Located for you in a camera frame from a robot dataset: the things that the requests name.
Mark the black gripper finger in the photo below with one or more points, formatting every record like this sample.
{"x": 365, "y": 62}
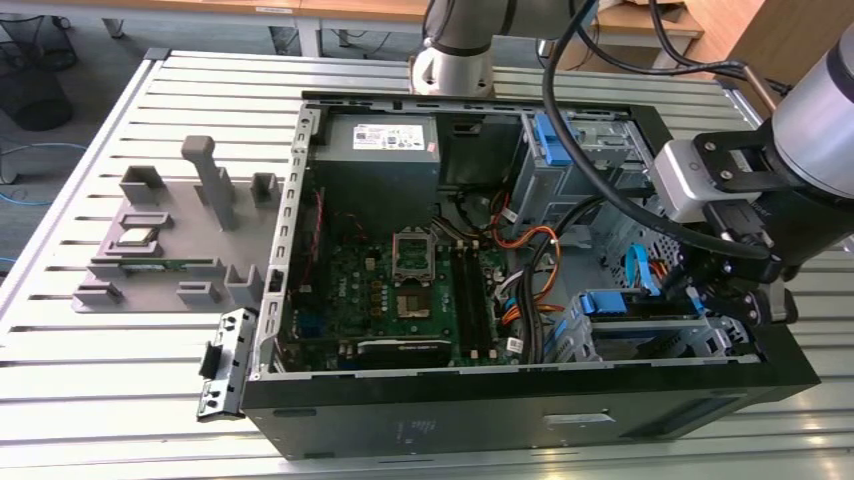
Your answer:
{"x": 688, "y": 277}
{"x": 748, "y": 302}

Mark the hard disk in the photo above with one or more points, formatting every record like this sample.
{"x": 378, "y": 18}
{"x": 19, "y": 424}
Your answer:
{"x": 603, "y": 304}

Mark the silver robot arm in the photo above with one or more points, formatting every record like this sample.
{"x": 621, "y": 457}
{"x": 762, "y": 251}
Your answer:
{"x": 821, "y": 125}

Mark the metal disk bay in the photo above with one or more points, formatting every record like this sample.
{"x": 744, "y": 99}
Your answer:
{"x": 647, "y": 326}

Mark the metal drive cage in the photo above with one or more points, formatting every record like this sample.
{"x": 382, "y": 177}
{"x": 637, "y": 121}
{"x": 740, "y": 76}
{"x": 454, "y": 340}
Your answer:
{"x": 567, "y": 185}

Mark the black RAM slot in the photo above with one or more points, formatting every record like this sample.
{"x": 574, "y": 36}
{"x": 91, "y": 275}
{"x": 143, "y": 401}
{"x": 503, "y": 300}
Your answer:
{"x": 471, "y": 300}
{"x": 463, "y": 300}
{"x": 486, "y": 300}
{"x": 478, "y": 300}

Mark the empty blue drive carrier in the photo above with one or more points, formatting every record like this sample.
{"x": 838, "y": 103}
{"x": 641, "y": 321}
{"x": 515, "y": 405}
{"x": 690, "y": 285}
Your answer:
{"x": 554, "y": 150}

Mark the CPU socket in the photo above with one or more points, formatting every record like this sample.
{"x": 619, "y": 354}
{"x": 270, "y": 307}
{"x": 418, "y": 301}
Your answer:
{"x": 413, "y": 305}

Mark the black PC case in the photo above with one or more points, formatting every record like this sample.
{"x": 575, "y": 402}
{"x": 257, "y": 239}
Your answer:
{"x": 467, "y": 425}

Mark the black graphics card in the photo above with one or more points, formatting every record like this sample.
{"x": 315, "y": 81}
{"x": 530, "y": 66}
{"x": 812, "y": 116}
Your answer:
{"x": 401, "y": 352}

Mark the green motherboard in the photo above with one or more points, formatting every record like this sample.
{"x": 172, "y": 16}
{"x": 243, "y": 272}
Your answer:
{"x": 357, "y": 272}

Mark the grey power supply unit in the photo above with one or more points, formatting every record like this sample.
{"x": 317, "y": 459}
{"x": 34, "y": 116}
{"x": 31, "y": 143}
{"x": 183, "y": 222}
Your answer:
{"x": 374, "y": 190}

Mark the grey parts rack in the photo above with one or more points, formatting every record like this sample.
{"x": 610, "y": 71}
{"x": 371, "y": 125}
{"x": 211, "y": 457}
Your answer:
{"x": 190, "y": 255}

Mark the green RAM stick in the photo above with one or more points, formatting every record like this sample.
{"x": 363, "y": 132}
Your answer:
{"x": 156, "y": 265}

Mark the silver CPU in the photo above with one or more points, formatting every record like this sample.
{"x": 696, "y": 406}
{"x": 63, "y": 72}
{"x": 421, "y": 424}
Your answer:
{"x": 139, "y": 236}

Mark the black mesh waste bin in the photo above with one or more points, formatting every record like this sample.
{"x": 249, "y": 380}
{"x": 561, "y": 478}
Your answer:
{"x": 36, "y": 100}

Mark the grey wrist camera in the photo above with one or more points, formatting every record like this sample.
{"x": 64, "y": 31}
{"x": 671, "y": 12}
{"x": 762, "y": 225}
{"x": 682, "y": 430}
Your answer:
{"x": 681, "y": 180}

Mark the wooden desk white frame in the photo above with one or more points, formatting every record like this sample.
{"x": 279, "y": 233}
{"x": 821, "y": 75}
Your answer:
{"x": 200, "y": 7}
{"x": 641, "y": 25}

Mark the metal hinged case bracket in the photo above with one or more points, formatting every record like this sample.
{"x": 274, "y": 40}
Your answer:
{"x": 236, "y": 350}

